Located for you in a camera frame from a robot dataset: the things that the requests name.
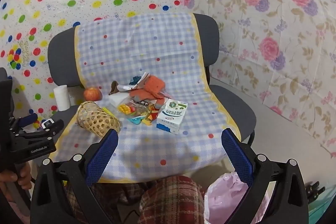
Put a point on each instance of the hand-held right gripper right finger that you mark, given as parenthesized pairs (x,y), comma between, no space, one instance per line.
(236,155)

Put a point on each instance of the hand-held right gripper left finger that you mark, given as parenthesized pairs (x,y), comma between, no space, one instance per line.
(102,158)

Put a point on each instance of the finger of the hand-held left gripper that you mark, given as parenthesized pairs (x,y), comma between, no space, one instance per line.
(29,119)
(53,129)

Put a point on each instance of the pink plastic bag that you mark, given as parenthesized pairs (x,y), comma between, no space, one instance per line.
(231,190)

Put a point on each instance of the orange knit sock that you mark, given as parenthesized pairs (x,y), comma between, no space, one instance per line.
(155,85)

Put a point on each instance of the person's left hand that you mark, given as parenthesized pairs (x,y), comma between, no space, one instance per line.
(24,176)

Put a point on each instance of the white paper roll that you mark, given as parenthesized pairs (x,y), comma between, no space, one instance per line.
(62,98)

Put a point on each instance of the woven bamboo basket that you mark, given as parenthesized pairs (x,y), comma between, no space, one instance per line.
(97,119)

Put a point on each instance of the grey office chair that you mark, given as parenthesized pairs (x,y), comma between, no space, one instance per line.
(236,108)

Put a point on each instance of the red apple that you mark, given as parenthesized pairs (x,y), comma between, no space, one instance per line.
(92,94)

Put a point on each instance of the clear mango snack packet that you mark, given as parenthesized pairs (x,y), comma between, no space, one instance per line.
(131,107)

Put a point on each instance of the white tissue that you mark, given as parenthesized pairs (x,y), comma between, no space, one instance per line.
(116,99)

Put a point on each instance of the brown wrapper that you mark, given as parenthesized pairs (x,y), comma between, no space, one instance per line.
(113,87)

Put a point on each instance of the white green milk carton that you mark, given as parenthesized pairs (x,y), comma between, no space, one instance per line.
(170,116)

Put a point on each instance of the person's plaid trouser legs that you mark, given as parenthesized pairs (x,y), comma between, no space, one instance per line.
(170,200)

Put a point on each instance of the crumpled white printed wrapper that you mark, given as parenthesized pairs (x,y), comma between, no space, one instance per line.
(135,83)

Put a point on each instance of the dark green small packet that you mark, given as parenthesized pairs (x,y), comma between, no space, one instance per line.
(135,80)

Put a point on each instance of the floral print sheet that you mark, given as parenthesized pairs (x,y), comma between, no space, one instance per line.
(262,43)

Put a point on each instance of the blue checked cloth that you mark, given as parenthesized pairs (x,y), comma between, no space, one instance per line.
(147,50)

